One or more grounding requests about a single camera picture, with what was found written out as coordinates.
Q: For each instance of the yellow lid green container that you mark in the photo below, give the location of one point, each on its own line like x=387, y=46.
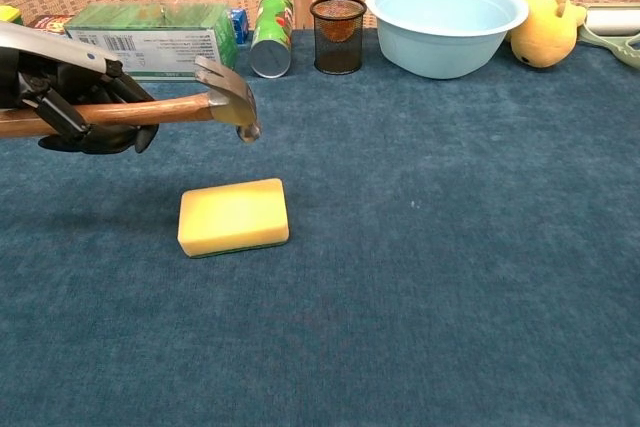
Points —
x=10, y=14

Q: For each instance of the yellow plush toy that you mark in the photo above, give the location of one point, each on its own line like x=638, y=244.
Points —
x=542, y=32

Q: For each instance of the green cardboard box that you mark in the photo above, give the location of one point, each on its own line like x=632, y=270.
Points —
x=150, y=39

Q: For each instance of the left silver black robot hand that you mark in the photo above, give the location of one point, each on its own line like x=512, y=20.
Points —
x=55, y=54

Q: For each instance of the dark blue table cloth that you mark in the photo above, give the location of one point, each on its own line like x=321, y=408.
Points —
x=375, y=257

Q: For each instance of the yellow sponge with green base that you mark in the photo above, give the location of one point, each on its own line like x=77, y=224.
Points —
x=232, y=217

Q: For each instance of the black mesh pen holder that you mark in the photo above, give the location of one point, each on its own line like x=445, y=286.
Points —
x=337, y=54

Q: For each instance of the pink blue cookie box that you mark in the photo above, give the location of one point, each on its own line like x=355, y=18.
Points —
x=240, y=26

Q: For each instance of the brown pizza print box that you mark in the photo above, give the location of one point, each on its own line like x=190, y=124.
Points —
x=47, y=24

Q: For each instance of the green chips can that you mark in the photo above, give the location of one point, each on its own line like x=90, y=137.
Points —
x=272, y=37

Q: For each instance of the light blue plastic basin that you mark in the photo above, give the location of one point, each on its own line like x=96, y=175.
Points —
x=440, y=42

